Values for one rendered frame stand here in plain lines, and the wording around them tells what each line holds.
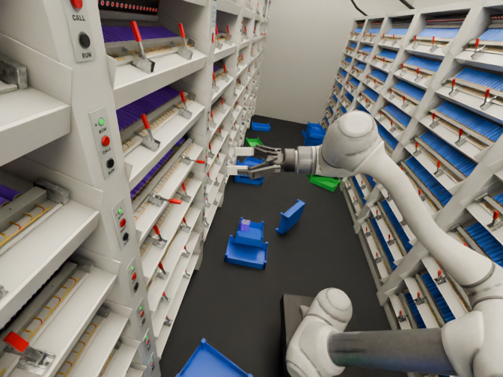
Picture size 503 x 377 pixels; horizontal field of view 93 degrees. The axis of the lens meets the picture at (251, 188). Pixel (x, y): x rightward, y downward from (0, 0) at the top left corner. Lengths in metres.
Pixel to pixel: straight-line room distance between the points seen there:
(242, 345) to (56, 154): 1.33
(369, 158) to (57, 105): 0.58
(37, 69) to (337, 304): 1.12
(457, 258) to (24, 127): 0.90
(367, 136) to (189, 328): 1.35
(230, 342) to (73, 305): 1.07
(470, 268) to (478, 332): 0.16
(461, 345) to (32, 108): 0.88
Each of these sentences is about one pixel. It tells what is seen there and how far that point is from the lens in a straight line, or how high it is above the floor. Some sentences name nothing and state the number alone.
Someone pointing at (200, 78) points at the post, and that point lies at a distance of 1.07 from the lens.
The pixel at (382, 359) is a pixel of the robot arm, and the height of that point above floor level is 0.72.
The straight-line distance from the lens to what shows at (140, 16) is 0.96.
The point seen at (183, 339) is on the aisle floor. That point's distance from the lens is 1.57.
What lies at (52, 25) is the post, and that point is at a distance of 0.41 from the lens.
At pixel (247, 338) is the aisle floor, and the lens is 1.58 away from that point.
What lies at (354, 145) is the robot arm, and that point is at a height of 1.25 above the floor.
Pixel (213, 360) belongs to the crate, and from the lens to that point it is 1.52.
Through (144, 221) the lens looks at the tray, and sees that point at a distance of 0.75.
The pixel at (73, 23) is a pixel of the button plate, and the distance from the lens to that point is 0.43.
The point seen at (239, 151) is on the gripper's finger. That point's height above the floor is 1.06.
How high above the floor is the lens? 1.44
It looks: 34 degrees down
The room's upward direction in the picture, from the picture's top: 11 degrees clockwise
